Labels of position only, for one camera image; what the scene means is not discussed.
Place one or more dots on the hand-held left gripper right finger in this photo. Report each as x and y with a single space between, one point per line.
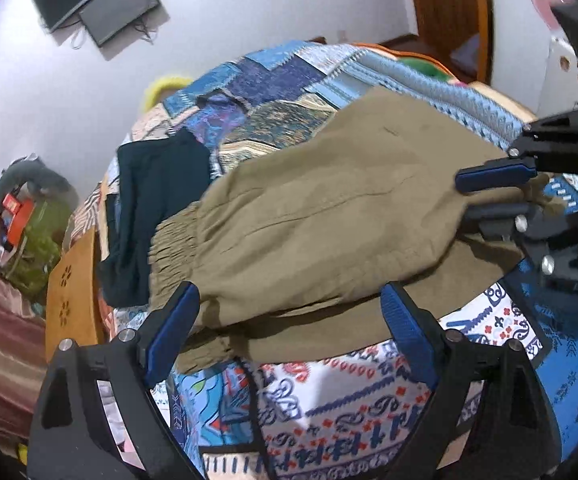
406 330

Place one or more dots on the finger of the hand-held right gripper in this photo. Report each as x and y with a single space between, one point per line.
504 220
494 174

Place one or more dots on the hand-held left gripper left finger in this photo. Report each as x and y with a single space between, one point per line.
174 325

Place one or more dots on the khaki pants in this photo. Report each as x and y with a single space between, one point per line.
319 200

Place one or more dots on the dark pants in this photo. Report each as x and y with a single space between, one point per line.
154 195

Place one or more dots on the blue patchwork blanket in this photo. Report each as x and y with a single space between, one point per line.
349 410

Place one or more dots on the green cloth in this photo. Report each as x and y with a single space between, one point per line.
421 67

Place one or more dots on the white wardrobe sliding door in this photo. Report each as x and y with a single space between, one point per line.
519 35

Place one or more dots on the green patterned basket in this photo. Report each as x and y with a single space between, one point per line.
39 250

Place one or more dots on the brown wooden door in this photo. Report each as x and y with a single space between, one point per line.
444 0

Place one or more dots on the orange box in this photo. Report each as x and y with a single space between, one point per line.
19 220

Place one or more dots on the grey long pillow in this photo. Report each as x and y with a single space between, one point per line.
44 175

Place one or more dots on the orange striped bedsheet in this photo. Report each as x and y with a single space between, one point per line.
149 125

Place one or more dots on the yellow curved cushion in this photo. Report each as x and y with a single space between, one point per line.
164 87

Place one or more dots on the small black wall monitor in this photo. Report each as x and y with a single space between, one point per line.
119 5

